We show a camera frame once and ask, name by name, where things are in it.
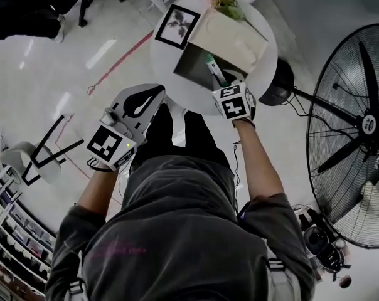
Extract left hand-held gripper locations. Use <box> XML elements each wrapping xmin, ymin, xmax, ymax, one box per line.
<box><xmin>85</xmin><ymin>84</ymin><xmax>166</xmax><ymax>172</ymax></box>

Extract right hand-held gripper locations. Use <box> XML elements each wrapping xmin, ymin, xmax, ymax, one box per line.
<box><xmin>211</xmin><ymin>69</ymin><xmax>257</xmax><ymax>121</ymax></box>

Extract green white tube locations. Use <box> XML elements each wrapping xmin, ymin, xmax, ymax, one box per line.
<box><xmin>205</xmin><ymin>53</ymin><xmax>230</xmax><ymax>88</ymax></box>

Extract grey box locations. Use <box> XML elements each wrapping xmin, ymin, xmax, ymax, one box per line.
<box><xmin>173</xmin><ymin>7</ymin><xmax>270</xmax><ymax>92</ymax></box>

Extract person's right forearm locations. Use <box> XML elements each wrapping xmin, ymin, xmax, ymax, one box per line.
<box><xmin>232</xmin><ymin>119</ymin><xmax>287</xmax><ymax>201</ymax></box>

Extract person's left forearm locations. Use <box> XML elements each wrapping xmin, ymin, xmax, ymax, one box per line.
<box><xmin>77</xmin><ymin>167</ymin><xmax>122</xmax><ymax>216</ymax></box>

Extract person's black trousers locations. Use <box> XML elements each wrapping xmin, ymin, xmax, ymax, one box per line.
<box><xmin>129</xmin><ymin>103</ymin><xmax>235</xmax><ymax>177</ymax></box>

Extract round white side table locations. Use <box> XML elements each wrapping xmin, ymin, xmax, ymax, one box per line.
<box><xmin>149</xmin><ymin>0</ymin><xmax>279</xmax><ymax>117</ymax></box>

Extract white black-framed chair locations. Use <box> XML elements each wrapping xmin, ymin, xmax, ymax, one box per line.
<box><xmin>0</xmin><ymin>114</ymin><xmax>85</xmax><ymax>187</ymax></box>

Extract black framed leaf picture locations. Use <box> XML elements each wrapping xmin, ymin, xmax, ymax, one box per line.
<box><xmin>154</xmin><ymin>3</ymin><xmax>201</xmax><ymax>50</ymax></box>

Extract pink artificial flower bunch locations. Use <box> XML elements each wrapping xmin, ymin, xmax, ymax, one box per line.
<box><xmin>204</xmin><ymin>0</ymin><xmax>254</xmax><ymax>25</ymax></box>

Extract person's grey t-shirt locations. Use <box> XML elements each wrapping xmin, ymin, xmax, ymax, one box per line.
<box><xmin>44</xmin><ymin>154</ymin><xmax>316</xmax><ymax>301</ymax></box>

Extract large black floor fan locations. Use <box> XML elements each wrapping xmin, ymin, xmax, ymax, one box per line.
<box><xmin>257</xmin><ymin>23</ymin><xmax>379</xmax><ymax>250</ymax></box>

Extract white metal shelf rack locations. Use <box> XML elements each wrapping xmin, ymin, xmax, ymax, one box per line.
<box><xmin>0</xmin><ymin>135</ymin><xmax>58</xmax><ymax>301</ymax></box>

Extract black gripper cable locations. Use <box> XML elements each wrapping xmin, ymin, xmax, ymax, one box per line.
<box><xmin>232</xmin><ymin>140</ymin><xmax>241</xmax><ymax>214</ymax></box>

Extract white harness strap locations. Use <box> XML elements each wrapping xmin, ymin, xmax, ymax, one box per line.
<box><xmin>265</xmin><ymin>250</ymin><xmax>304</xmax><ymax>301</ymax></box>
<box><xmin>65</xmin><ymin>277</ymin><xmax>90</xmax><ymax>301</ymax></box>

